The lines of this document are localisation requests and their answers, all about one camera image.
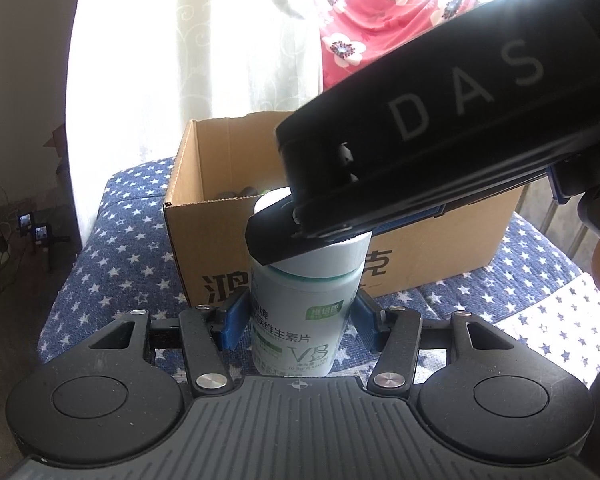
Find brown cardboard box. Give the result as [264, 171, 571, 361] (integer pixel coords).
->
[162, 109, 527, 309]

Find small cameras on floor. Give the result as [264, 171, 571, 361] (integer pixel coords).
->
[18, 212, 53, 252]

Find red floral cloth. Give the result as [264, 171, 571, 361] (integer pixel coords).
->
[320, 0, 479, 90]

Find blue star patterned blanket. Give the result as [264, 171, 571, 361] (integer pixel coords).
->
[38, 158, 600, 384]

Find white vitamin bottle green label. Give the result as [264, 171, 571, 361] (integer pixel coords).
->
[247, 186, 374, 378]

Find metal window railing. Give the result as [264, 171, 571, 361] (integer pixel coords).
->
[516, 178, 588, 261]

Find white embossed curtain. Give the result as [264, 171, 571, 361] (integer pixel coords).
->
[66, 0, 325, 238]

